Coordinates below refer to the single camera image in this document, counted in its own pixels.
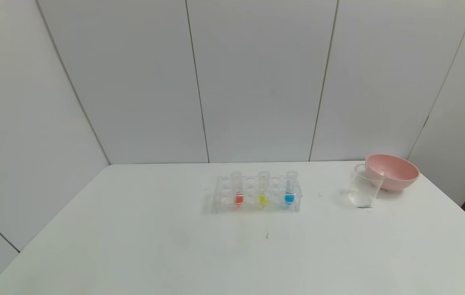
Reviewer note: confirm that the test tube with red pigment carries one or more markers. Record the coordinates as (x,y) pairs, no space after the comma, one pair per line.
(238,198)

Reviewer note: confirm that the test tube with yellow pigment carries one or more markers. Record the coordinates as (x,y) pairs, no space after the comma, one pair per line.
(263,198)

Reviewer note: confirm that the clear plastic test tube rack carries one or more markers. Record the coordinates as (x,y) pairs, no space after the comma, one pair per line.
(253,207)

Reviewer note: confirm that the test tube with blue pigment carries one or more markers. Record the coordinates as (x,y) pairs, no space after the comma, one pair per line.
(290,198)

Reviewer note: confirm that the clear glass beaker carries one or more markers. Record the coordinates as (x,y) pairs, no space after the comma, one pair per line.
(363,192)

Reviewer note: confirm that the pink bowl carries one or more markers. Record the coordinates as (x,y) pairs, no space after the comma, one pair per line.
(398,174)

